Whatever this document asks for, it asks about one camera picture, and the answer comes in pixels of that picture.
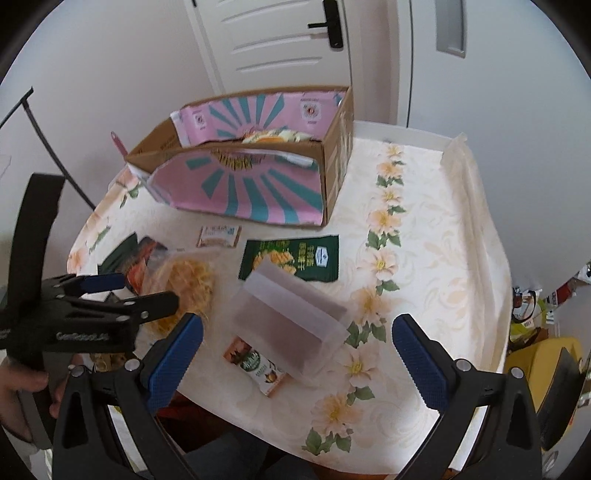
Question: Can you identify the black door handle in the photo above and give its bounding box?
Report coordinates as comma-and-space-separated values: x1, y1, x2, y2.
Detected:
308, 0, 345, 49

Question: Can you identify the floral tablecloth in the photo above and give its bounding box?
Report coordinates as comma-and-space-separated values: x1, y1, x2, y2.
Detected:
67, 121, 513, 462

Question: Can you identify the pile of colourful packets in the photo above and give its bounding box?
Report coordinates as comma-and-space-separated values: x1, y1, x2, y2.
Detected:
510, 263, 591, 344

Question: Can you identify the translucent white snack packet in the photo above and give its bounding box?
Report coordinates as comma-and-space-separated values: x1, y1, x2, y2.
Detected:
232, 259, 350, 383

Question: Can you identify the dark orange snack packet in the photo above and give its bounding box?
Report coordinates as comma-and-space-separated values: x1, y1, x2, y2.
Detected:
127, 237, 169, 296

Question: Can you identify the clear bag of yellow chips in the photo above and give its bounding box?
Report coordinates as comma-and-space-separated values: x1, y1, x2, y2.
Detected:
139, 249, 218, 335

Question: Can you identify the small orange snack packet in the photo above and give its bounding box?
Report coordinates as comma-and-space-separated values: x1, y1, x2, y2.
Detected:
224, 337, 291, 398

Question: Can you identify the pink plastic handle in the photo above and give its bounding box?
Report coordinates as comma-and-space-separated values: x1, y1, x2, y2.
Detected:
110, 130, 130, 160

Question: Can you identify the person's left hand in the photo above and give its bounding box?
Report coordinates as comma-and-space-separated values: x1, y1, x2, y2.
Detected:
0, 357, 65, 437

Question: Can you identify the white door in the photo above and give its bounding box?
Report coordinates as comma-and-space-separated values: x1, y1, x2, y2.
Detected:
185, 0, 413, 129

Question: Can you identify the dark green cracker packet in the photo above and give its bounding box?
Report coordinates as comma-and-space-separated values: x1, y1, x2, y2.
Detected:
238, 234, 340, 283

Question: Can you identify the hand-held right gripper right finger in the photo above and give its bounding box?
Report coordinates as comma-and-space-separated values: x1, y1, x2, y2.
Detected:
392, 313, 543, 480

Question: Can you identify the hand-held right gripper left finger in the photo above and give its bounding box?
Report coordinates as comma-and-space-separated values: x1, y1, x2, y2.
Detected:
52, 313, 218, 480

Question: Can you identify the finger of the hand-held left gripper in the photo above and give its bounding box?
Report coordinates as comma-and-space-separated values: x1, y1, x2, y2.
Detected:
60, 291, 180, 326
44, 272, 127, 298

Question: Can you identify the pink striped cardboard box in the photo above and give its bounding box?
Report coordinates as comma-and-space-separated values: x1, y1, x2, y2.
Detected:
124, 84, 355, 228

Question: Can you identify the black folded bag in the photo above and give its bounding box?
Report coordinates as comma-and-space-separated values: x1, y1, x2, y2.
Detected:
538, 346, 585, 450

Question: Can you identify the black metal stand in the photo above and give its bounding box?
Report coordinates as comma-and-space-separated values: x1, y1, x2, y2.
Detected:
0, 87, 98, 210

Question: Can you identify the dark green snack packet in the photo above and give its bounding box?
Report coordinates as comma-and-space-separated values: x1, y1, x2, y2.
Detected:
97, 233, 139, 275

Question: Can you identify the small beige snack packet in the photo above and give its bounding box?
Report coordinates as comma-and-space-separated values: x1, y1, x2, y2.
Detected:
196, 224, 243, 249

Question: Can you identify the pale yellow snack packet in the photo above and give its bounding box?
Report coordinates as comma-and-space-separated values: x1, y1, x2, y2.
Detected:
240, 129, 315, 145

